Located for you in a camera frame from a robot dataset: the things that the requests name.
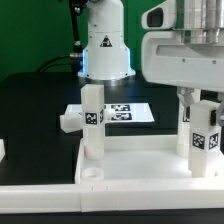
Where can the white front guide rail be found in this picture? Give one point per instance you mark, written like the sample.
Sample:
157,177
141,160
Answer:
139,195

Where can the white marker paper sheet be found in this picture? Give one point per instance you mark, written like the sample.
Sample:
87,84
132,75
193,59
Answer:
128,112

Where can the white desk top tray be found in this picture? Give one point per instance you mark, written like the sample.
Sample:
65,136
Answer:
147,159

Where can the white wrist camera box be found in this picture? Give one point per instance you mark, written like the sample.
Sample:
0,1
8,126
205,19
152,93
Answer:
161,17

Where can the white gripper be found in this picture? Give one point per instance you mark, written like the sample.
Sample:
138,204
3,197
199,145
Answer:
166,60

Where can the white block left edge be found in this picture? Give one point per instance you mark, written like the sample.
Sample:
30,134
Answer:
2,149

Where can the black pole behind robot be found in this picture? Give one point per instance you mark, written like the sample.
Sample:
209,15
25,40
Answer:
76,9

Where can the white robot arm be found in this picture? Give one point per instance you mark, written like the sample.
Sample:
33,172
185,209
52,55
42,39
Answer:
107,58

